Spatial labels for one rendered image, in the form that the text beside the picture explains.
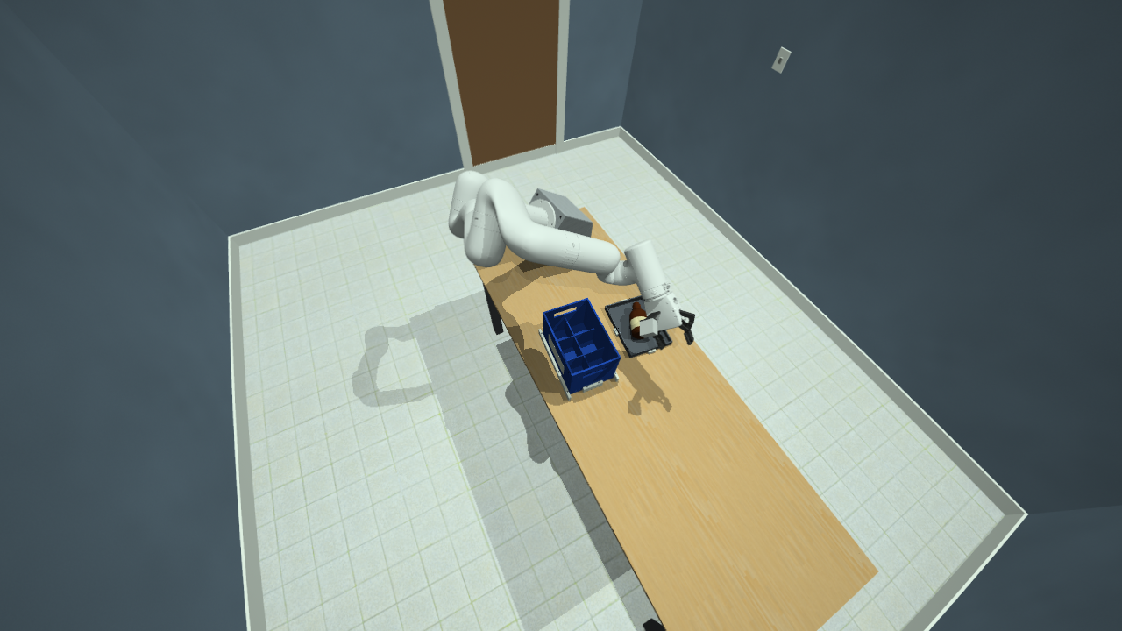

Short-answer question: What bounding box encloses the brown glass bottle with beige label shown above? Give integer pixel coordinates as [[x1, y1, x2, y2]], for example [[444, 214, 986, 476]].
[[629, 302, 647, 339]]

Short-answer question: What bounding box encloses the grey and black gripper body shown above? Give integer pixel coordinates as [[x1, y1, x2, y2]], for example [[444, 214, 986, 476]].
[[644, 290, 684, 331]]

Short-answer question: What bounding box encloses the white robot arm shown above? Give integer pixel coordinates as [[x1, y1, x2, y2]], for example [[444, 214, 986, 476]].
[[448, 171, 671, 300]]

